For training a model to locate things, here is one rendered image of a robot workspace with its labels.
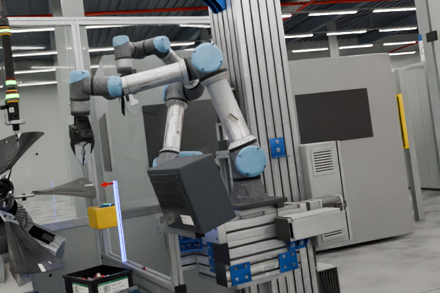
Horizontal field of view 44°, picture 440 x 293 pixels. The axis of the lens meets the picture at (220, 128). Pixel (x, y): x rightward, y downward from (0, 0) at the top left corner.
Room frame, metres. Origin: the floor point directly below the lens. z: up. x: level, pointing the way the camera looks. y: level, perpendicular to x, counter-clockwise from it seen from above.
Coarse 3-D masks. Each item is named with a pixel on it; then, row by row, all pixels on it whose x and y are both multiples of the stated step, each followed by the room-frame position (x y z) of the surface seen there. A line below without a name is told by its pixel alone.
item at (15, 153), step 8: (24, 136) 2.21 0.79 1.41; (32, 136) 2.19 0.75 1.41; (40, 136) 2.18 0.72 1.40; (0, 144) 2.23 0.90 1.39; (8, 144) 2.20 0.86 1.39; (16, 144) 2.17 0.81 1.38; (24, 144) 2.15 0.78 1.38; (32, 144) 2.14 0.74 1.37; (0, 152) 2.18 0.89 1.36; (8, 152) 2.15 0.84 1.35; (16, 152) 2.12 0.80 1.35; (24, 152) 2.11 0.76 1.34; (0, 160) 2.14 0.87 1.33; (8, 160) 2.10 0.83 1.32; (16, 160) 2.08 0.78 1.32; (0, 168) 2.10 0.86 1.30; (8, 168) 2.06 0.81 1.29
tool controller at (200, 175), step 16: (176, 160) 1.60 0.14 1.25; (192, 160) 1.47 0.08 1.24; (208, 160) 1.46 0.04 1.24; (160, 176) 1.55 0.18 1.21; (176, 176) 1.44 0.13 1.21; (192, 176) 1.44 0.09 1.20; (208, 176) 1.46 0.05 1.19; (160, 192) 1.60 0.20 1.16; (176, 192) 1.49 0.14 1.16; (192, 192) 1.44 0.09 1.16; (208, 192) 1.46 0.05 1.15; (224, 192) 1.48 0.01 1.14; (176, 208) 1.54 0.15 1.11; (192, 208) 1.44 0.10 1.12; (208, 208) 1.46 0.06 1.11; (224, 208) 1.48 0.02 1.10; (176, 224) 1.59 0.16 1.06; (192, 224) 1.48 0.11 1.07; (208, 224) 1.45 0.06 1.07
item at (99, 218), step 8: (88, 208) 2.48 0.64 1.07; (96, 208) 2.40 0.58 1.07; (104, 208) 2.38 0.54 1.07; (112, 208) 2.40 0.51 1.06; (88, 216) 2.50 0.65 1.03; (96, 216) 2.37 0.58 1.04; (104, 216) 2.38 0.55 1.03; (112, 216) 2.39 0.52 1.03; (96, 224) 2.38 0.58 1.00; (104, 224) 2.38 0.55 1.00; (112, 224) 2.39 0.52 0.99
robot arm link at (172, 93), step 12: (168, 84) 2.86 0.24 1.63; (180, 84) 2.82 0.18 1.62; (168, 96) 2.83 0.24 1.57; (180, 96) 2.82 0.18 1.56; (168, 108) 2.83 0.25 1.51; (180, 108) 2.81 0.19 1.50; (168, 120) 2.79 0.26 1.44; (180, 120) 2.80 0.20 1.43; (168, 132) 2.76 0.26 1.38; (180, 132) 2.78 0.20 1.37; (168, 144) 2.73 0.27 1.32; (168, 156) 2.69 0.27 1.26
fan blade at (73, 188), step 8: (64, 184) 2.16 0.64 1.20; (72, 184) 2.14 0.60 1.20; (80, 184) 2.13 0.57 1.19; (32, 192) 2.04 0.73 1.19; (40, 192) 2.02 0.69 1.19; (48, 192) 2.02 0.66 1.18; (56, 192) 2.02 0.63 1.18; (64, 192) 2.03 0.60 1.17; (72, 192) 2.04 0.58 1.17; (80, 192) 2.05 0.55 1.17; (88, 192) 2.06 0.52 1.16
